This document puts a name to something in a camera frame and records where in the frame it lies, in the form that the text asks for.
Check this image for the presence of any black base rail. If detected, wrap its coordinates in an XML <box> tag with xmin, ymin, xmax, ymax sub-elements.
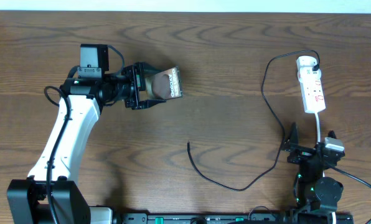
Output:
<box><xmin>112</xmin><ymin>211</ymin><xmax>354</xmax><ymax>224</ymax></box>

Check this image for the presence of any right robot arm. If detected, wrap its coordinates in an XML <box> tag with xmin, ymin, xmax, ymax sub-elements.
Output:
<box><xmin>283</xmin><ymin>123</ymin><xmax>345</xmax><ymax>217</ymax></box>

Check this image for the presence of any black charger cable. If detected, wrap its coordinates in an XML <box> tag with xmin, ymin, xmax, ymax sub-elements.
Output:
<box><xmin>187</xmin><ymin>49</ymin><xmax>321</xmax><ymax>192</ymax></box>

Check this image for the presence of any white power strip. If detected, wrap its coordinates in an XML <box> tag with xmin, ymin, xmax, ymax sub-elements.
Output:
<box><xmin>298</xmin><ymin>67</ymin><xmax>326</xmax><ymax>114</ymax></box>

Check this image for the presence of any white USB charger adapter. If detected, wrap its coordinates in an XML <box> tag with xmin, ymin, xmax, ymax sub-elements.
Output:
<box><xmin>296</xmin><ymin>55</ymin><xmax>321</xmax><ymax>78</ymax></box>

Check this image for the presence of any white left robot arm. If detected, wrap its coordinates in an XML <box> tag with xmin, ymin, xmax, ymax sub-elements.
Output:
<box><xmin>7</xmin><ymin>62</ymin><xmax>179</xmax><ymax>223</ymax></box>

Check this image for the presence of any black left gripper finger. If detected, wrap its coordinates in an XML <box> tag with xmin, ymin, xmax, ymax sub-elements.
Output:
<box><xmin>138</xmin><ymin>100</ymin><xmax>166</xmax><ymax>110</ymax></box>
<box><xmin>140</xmin><ymin>62</ymin><xmax>161</xmax><ymax>77</ymax></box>

